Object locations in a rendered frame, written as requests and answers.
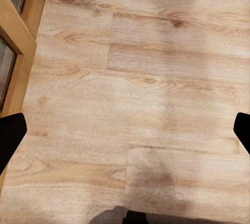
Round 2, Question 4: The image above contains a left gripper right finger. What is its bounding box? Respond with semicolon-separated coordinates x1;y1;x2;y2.
233;112;250;154

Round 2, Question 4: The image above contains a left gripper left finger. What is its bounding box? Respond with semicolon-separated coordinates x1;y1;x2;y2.
0;113;27;175

